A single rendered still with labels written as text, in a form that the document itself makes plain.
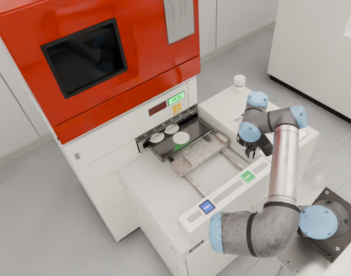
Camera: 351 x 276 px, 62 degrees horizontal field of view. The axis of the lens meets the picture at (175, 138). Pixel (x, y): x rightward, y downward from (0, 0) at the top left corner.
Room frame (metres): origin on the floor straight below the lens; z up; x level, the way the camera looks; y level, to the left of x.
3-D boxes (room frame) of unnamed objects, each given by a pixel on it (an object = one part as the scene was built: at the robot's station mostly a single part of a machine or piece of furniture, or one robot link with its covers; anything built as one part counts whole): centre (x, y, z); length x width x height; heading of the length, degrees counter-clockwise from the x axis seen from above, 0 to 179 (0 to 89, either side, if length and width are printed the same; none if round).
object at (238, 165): (1.10, -0.25, 0.84); 0.50 x 0.02 x 0.03; 31
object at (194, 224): (0.73, -0.22, 0.89); 0.55 x 0.09 x 0.14; 121
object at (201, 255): (1.03, -0.21, 0.41); 0.97 x 0.64 x 0.82; 121
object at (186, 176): (0.96, -0.02, 0.84); 0.50 x 0.02 x 0.03; 31
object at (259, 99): (0.80, -0.32, 1.41); 0.09 x 0.08 x 0.11; 154
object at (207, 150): (1.04, -0.13, 0.87); 0.36 x 0.08 x 0.03; 121
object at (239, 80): (1.46, -0.45, 1.01); 0.07 x 0.07 x 0.10
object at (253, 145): (0.81, -0.32, 1.25); 0.09 x 0.08 x 0.12; 31
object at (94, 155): (1.17, 0.19, 1.02); 0.82 x 0.03 x 0.40; 121
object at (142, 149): (1.25, 0.03, 0.89); 0.44 x 0.02 x 0.10; 121
